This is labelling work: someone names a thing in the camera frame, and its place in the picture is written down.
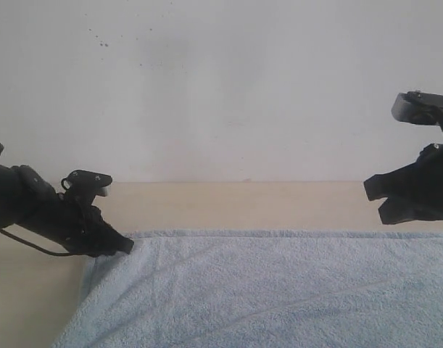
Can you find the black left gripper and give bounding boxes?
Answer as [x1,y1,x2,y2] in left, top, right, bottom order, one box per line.
[0,165,134,258]

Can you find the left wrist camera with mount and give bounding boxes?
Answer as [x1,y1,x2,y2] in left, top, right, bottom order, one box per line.
[61,170,112,209]

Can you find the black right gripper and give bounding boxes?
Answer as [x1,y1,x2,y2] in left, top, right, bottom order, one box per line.
[363,144,443,225]

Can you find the light blue fluffy towel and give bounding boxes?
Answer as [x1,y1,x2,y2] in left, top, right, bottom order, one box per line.
[54,230,443,347]

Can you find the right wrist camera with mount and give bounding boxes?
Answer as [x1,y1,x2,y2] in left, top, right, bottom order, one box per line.
[391,91,443,133]

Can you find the black left camera cable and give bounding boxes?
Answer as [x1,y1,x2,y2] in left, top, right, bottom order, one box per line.
[0,143,84,257]

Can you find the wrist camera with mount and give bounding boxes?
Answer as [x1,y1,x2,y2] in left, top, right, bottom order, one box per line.
[61,170,112,209]
[391,91,443,133]

